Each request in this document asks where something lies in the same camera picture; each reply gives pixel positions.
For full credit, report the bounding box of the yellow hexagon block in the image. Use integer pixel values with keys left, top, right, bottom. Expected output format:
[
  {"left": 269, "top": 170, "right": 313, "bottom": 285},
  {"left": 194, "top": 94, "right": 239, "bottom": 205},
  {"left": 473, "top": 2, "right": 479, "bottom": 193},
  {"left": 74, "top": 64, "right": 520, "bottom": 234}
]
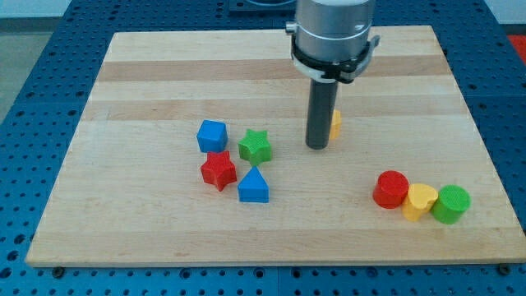
[{"left": 329, "top": 109, "right": 342, "bottom": 140}]

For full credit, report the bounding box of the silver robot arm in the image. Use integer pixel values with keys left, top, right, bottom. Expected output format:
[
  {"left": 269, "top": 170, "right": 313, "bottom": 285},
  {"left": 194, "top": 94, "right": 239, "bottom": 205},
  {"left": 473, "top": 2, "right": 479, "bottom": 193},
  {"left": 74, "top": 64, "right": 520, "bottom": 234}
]
[{"left": 285, "top": 0, "right": 376, "bottom": 62}]

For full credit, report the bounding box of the green star block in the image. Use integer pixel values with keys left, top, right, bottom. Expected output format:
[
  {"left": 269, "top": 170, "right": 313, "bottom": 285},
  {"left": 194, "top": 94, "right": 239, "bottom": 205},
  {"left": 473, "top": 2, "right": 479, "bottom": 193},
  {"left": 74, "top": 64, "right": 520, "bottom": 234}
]
[{"left": 238, "top": 129, "right": 272, "bottom": 166}]

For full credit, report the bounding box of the red star block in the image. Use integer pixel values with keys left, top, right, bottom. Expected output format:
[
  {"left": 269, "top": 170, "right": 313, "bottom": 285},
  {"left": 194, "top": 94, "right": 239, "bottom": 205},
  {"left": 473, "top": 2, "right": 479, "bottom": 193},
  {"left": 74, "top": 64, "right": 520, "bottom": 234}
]
[{"left": 201, "top": 150, "right": 238, "bottom": 192}]

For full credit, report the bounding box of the blue triangle block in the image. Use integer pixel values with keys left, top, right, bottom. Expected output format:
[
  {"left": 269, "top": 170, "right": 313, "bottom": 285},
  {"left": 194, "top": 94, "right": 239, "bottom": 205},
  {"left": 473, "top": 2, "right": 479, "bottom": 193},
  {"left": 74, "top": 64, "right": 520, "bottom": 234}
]
[{"left": 238, "top": 166, "right": 270, "bottom": 203}]

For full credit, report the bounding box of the blue cube block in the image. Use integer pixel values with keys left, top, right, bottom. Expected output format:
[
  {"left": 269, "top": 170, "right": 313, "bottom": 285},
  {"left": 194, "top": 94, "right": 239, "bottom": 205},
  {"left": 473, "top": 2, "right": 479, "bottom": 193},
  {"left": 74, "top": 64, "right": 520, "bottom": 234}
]
[{"left": 196, "top": 120, "right": 228, "bottom": 153}]

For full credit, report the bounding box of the wooden board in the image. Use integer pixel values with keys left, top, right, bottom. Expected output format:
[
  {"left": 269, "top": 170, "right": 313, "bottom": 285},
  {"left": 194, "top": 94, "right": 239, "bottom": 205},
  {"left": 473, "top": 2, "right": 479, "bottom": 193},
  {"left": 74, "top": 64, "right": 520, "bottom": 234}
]
[{"left": 26, "top": 25, "right": 525, "bottom": 267}]

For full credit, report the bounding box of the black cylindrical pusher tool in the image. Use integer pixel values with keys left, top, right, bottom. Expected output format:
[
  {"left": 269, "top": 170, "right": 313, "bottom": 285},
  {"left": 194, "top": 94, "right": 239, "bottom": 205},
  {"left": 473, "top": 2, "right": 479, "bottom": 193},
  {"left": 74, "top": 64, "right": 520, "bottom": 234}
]
[{"left": 306, "top": 80, "right": 338, "bottom": 150}]

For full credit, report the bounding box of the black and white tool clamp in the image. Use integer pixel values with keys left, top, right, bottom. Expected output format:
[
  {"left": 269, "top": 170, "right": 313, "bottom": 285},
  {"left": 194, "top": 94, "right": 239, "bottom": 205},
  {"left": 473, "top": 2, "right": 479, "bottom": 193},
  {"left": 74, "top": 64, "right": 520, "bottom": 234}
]
[{"left": 291, "top": 35, "right": 381, "bottom": 84}]

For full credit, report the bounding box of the red cylinder block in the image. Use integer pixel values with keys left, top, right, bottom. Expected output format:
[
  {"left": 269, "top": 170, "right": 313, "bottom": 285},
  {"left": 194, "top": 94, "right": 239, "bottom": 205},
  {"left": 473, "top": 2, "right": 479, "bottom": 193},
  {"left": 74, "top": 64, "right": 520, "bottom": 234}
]
[{"left": 372, "top": 170, "right": 409, "bottom": 209}]

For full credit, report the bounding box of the yellow heart block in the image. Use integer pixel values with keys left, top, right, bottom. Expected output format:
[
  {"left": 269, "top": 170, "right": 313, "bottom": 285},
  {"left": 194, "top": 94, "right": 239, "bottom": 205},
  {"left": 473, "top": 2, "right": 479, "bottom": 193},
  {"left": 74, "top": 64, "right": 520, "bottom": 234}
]
[{"left": 402, "top": 183, "right": 438, "bottom": 222}]

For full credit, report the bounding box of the green cylinder block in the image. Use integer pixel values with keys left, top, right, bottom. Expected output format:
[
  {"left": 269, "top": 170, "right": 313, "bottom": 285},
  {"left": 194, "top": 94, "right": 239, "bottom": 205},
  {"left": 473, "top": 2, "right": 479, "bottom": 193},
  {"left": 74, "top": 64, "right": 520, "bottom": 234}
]
[{"left": 431, "top": 184, "right": 471, "bottom": 224}]

